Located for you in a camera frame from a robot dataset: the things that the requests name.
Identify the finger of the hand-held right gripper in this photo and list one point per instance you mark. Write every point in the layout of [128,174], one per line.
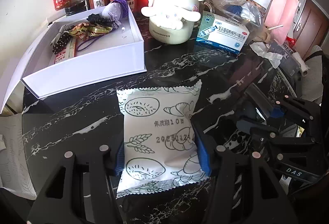
[245,123]
[277,111]

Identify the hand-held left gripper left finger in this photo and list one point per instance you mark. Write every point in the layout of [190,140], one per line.
[118,162]

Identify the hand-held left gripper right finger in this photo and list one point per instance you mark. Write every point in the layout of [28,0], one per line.
[204,157]

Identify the white bread snack packet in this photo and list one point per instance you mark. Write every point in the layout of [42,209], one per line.
[154,136]

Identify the white gift box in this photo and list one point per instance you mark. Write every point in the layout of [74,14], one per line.
[84,69]

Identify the red snack packet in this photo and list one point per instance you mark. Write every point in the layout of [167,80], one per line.
[64,54]

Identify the brown cereal packet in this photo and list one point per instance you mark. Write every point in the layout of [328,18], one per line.
[87,30]

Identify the purple tasselled sachet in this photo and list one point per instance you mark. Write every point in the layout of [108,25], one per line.
[111,12]

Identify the white plastic roll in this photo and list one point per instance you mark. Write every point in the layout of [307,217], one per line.
[300,64]

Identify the dark blue box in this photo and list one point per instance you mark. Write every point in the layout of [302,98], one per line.
[289,58]

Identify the crumpled white tissue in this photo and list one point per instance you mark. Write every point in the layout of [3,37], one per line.
[264,53]

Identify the small wooden figure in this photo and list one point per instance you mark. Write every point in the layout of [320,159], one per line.
[264,36]

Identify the blue white medicine box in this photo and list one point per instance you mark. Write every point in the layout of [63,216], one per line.
[221,33]

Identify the brown wooden door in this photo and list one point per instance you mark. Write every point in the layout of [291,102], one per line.
[308,21]

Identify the pink paper bag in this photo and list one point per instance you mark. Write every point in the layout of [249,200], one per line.
[282,10]

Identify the clear plastic bag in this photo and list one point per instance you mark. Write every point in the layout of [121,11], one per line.
[239,13]

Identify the white cartoon dog mug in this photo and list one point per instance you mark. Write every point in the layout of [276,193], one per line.
[169,18]

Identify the dark green jar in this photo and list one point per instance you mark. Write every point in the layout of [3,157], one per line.
[75,8]

